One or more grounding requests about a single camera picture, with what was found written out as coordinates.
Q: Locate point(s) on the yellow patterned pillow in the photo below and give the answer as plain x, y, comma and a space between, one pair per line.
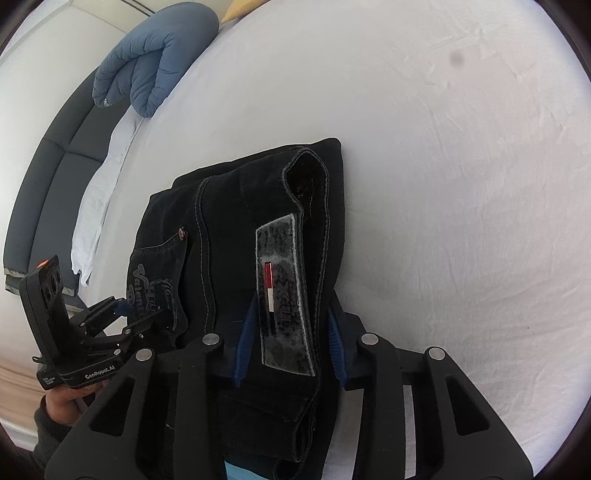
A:
240, 8

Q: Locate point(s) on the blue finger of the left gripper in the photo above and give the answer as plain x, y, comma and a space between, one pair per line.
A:
119, 308

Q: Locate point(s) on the blue rolled duvet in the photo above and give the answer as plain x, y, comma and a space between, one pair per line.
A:
146, 65

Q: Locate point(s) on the white bed sheet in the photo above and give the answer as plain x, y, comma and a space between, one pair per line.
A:
466, 133

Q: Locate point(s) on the white pillow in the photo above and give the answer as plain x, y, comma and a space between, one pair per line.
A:
97, 196

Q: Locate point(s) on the black denim pants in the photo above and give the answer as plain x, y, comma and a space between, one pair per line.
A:
270, 224

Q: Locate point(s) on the light blue container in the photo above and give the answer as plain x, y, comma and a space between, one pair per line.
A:
238, 473

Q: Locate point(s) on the operator left hand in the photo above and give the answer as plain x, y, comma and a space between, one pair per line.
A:
62, 403

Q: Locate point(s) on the dark grey headboard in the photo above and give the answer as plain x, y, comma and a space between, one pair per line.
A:
46, 207

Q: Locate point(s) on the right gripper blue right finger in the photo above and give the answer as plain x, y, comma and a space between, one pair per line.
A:
345, 329

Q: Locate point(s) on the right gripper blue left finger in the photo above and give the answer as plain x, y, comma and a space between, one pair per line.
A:
239, 340

